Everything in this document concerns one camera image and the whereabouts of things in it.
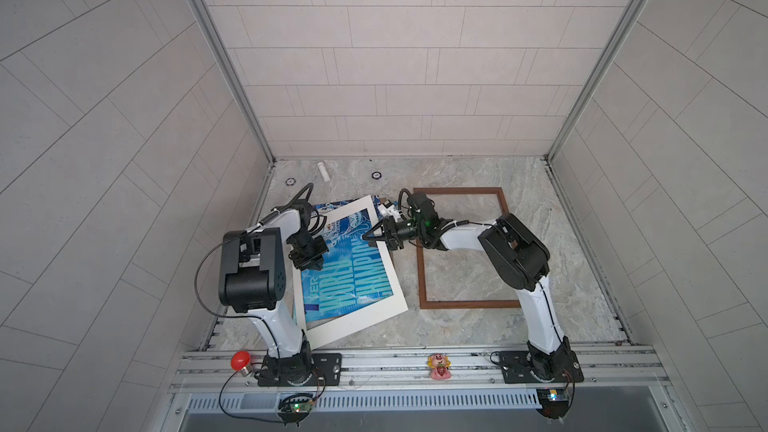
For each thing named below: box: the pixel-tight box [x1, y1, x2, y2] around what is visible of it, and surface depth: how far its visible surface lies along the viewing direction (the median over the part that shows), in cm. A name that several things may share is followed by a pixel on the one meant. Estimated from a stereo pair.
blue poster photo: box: [301, 196, 394, 324], surface depth 87 cm
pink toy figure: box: [427, 353, 452, 381], surface depth 71 cm
